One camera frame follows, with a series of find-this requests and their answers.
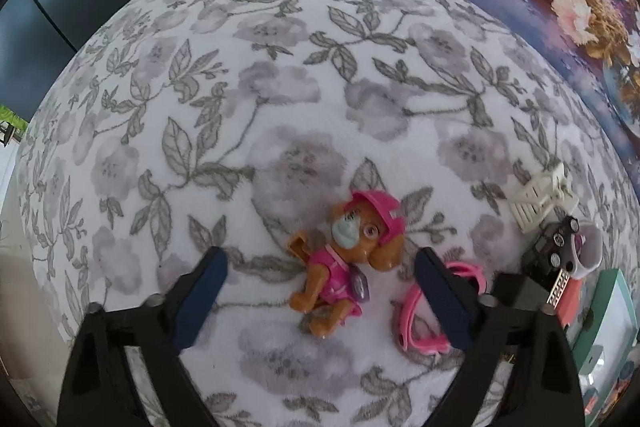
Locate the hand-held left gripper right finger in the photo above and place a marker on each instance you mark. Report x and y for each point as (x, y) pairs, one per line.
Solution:
(445, 302)

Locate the green item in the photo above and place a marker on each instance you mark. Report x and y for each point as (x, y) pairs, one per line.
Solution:
(10, 122)

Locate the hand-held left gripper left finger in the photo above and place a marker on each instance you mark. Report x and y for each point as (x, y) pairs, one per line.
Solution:
(200, 297)

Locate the pink toy goggles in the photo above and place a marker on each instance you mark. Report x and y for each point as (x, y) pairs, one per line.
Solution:
(407, 307)

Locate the green box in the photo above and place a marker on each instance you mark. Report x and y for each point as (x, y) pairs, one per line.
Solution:
(615, 307)

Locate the flower painting canvas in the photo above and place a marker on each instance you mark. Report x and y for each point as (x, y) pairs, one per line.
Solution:
(565, 7)

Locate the white purple cup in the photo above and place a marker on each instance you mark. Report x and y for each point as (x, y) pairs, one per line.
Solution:
(590, 252)

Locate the brown dog toy pink helmet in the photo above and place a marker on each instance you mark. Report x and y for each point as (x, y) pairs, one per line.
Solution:
(330, 277)

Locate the floral grey white blanket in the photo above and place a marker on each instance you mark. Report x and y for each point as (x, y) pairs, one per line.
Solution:
(300, 82)

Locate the white plastic toy piece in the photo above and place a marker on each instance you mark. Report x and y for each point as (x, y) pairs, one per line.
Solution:
(532, 202)

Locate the red toy with white ladder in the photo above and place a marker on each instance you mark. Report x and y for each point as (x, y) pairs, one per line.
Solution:
(567, 302)

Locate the dark cabinet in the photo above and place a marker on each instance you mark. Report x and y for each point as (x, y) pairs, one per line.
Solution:
(60, 7)

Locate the black toy car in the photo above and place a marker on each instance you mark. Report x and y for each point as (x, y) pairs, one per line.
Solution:
(547, 247)

